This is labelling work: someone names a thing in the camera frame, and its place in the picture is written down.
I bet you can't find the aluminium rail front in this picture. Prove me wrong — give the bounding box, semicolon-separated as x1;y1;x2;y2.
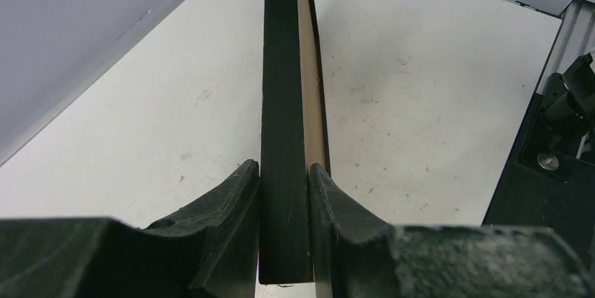
535;0;594;95

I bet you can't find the wooden picture frame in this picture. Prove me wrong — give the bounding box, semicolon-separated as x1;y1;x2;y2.
258;0;328;285

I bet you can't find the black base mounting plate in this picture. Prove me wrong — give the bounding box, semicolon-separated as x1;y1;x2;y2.
483;74;594;272

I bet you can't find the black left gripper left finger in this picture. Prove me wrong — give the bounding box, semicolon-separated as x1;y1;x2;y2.
1;160;260;297

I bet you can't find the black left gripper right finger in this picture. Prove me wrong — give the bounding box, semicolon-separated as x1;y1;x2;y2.
309;164;594;297

